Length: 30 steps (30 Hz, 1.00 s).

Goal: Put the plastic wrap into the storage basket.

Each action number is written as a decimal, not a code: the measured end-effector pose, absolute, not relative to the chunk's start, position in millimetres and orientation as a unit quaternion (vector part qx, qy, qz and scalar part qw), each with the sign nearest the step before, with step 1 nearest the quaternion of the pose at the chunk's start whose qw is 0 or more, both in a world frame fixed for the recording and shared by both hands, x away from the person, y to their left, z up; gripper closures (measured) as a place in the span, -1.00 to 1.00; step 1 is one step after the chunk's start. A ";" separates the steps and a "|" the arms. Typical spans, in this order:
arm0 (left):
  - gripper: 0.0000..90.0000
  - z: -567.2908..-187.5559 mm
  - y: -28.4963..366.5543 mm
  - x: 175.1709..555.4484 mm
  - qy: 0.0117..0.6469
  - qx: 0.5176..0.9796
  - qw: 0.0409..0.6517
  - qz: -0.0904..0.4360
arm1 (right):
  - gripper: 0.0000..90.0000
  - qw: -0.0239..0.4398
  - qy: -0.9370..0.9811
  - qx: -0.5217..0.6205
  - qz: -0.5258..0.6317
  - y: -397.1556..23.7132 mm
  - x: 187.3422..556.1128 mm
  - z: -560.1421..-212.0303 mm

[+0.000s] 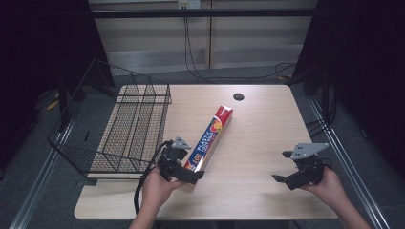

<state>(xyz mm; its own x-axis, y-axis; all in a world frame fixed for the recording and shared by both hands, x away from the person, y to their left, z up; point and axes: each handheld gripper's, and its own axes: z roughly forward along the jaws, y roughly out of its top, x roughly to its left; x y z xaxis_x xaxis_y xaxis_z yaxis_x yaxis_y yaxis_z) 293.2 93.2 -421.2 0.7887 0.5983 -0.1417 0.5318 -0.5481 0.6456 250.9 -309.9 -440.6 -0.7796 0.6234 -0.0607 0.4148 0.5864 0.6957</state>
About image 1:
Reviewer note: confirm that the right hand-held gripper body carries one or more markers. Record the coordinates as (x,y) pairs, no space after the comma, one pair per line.
(308,168)

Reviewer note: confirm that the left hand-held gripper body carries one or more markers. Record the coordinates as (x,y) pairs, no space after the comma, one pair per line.
(168,163)

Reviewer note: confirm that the long plastic wrap box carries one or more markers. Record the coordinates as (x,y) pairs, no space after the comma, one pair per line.
(210,136)

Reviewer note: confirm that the person's left hand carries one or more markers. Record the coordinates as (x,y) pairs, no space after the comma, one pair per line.
(157,189)

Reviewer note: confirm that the person's right hand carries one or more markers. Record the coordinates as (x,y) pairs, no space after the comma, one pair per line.
(329,187)

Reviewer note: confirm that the black curtain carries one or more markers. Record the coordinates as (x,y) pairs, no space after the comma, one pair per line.
(359,63)
(41,63)

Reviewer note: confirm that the metal floor rail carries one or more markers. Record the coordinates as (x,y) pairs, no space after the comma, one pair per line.
(347,159)
(38,178)

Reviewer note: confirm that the black horizontal frame bar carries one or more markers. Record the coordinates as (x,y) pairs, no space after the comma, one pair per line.
(203,13)

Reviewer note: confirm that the white wall power outlet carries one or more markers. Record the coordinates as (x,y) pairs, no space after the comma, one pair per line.
(189,4)

